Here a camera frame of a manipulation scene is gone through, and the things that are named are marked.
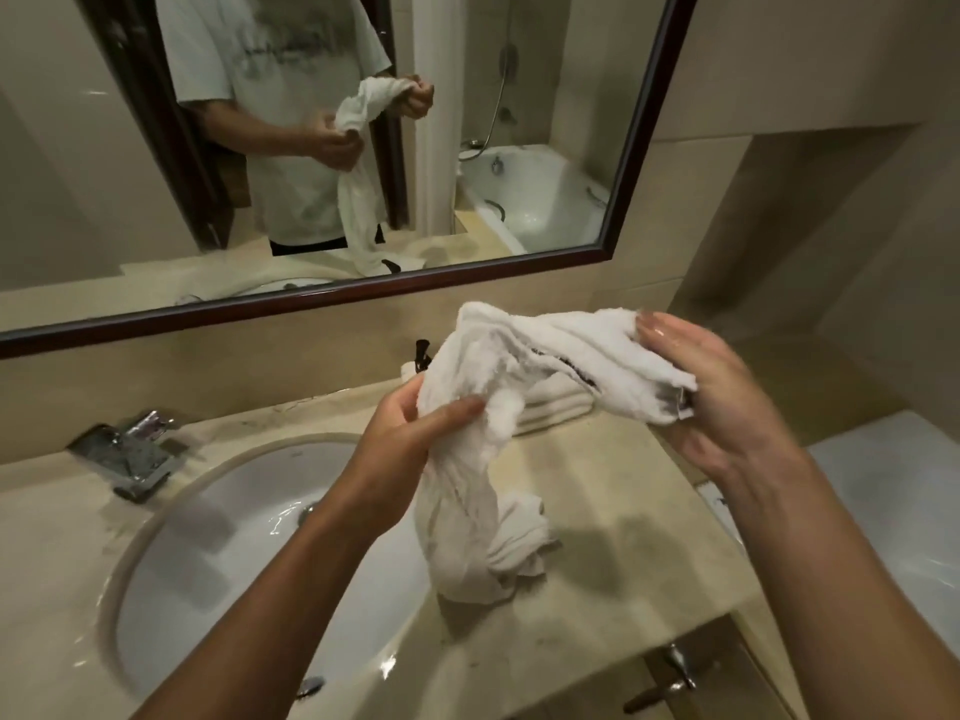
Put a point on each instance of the black pump dispenser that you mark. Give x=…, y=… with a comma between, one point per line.
x=422, y=356

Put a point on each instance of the chrome sink drain stopper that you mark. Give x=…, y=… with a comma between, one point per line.
x=310, y=688

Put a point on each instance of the person's right forearm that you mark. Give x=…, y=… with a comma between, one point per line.
x=840, y=592

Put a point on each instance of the person's right hand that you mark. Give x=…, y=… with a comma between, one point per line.
x=724, y=401

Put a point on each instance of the white oval sink basin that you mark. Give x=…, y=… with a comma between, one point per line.
x=202, y=562

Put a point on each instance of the person's left thumb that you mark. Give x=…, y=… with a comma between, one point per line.
x=457, y=413

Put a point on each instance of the person's right thumb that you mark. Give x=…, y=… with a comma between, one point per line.
x=686, y=442

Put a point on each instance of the dark wood framed mirror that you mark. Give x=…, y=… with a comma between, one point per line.
x=300, y=142

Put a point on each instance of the white toilet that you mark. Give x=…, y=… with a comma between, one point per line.
x=892, y=509

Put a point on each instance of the chrome sink faucet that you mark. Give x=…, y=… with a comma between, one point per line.
x=124, y=449

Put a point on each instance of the person's left forearm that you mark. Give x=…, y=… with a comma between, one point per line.
x=277, y=614

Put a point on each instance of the white towel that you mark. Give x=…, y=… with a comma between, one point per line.
x=551, y=408
x=472, y=472

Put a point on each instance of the folded white towel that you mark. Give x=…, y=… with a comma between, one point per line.
x=551, y=408

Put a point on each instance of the person's left hand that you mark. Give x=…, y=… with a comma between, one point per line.
x=386, y=464

